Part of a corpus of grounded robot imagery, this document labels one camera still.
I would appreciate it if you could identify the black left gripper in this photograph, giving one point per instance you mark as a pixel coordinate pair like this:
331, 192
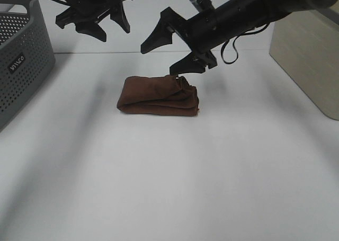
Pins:
87, 14

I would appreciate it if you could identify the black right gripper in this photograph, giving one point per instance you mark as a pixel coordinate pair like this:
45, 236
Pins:
201, 33

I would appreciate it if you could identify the brown towel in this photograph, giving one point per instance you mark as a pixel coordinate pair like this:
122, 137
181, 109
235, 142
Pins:
168, 95

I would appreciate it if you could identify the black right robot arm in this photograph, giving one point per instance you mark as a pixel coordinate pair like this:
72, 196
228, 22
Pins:
268, 11

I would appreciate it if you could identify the grey perforated plastic basket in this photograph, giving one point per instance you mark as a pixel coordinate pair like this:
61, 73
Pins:
27, 57

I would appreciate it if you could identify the beige storage box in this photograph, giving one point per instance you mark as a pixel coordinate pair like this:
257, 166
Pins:
305, 45

